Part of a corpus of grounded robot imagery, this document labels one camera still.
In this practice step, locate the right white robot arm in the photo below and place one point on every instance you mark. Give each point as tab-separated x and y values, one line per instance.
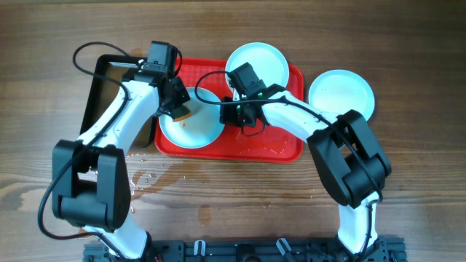
350	161

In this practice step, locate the red plastic tray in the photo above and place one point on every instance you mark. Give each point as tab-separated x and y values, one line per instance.
271	145

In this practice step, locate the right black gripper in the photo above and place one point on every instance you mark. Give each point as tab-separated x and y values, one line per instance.
227	117

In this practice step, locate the black water tray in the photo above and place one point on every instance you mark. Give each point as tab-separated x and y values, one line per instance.
102	94

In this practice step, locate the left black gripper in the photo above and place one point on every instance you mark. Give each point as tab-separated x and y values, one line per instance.
181	95

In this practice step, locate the light blue plate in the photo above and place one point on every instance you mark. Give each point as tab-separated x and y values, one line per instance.
339	91
198	130
267	61

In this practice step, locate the orange green sponge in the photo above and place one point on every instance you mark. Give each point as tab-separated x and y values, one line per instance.
180	113

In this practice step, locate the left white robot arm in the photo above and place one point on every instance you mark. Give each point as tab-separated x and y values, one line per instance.
90	187

